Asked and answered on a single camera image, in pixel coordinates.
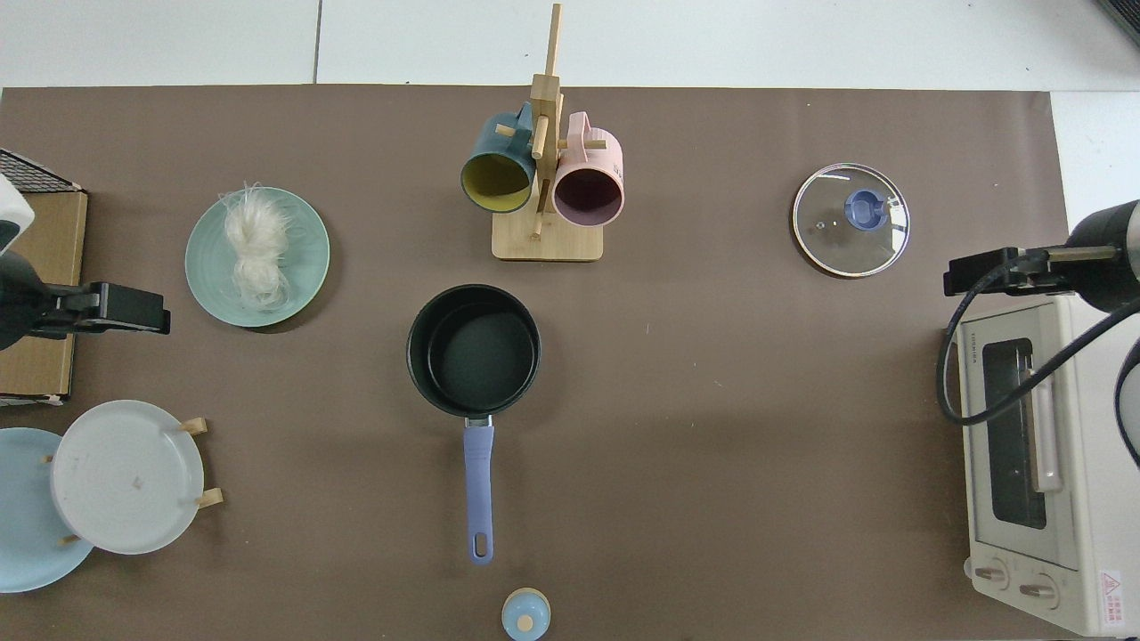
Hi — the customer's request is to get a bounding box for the glass lid blue knob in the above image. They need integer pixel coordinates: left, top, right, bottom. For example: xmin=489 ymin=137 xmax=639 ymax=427
xmin=792 ymin=163 xmax=911 ymax=279

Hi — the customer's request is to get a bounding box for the white vermicelli bundle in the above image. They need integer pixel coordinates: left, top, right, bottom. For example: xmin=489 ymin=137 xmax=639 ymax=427
xmin=218 ymin=183 xmax=295 ymax=312

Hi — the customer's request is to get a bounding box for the white plate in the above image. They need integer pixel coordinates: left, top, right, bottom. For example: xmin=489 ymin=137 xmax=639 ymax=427
xmin=50 ymin=400 xmax=206 ymax=556

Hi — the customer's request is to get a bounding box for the pale green plate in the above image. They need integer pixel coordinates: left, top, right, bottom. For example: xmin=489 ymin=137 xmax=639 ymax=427
xmin=184 ymin=186 xmax=331 ymax=329

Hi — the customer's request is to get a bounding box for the wooden plate rack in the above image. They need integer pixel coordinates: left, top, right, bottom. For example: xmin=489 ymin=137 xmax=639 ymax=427
xmin=40 ymin=417 xmax=224 ymax=546

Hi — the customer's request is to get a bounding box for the light blue plate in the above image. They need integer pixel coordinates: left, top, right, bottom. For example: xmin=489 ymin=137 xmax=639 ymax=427
xmin=0 ymin=427 xmax=95 ymax=594

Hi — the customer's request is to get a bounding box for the pale toaster oven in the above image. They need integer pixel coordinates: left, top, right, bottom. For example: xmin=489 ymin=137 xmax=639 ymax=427
xmin=949 ymin=294 xmax=1140 ymax=638

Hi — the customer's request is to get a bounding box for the brown table cloth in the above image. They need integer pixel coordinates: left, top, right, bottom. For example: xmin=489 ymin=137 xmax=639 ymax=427
xmin=0 ymin=85 xmax=1074 ymax=641

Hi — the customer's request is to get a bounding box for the pink mug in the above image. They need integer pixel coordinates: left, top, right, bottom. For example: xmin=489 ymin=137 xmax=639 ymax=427
xmin=552 ymin=111 xmax=625 ymax=227

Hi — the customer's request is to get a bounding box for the dark teal mug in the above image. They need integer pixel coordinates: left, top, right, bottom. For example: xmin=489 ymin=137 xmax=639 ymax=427
xmin=460 ymin=101 xmax=537 ymax=215

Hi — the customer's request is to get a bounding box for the wooden cup stand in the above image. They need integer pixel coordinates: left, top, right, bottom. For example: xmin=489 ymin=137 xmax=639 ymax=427
xmin=492 ymin=3 xmax=615 ymax=263

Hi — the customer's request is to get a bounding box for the wire basket wooden floor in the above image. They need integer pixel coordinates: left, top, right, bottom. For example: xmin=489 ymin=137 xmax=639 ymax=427
xmin=0 ymin=149 xmax=90 ymax=408

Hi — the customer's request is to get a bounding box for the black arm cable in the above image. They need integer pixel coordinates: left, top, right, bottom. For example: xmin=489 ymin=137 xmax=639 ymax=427
xmin=935 ymin=254 xmax=1140 ymax=470

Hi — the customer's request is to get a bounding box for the black pot blue handle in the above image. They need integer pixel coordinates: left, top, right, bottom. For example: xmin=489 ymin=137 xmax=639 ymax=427
xmin=406 ymin=284 xmax=542 ymax=566

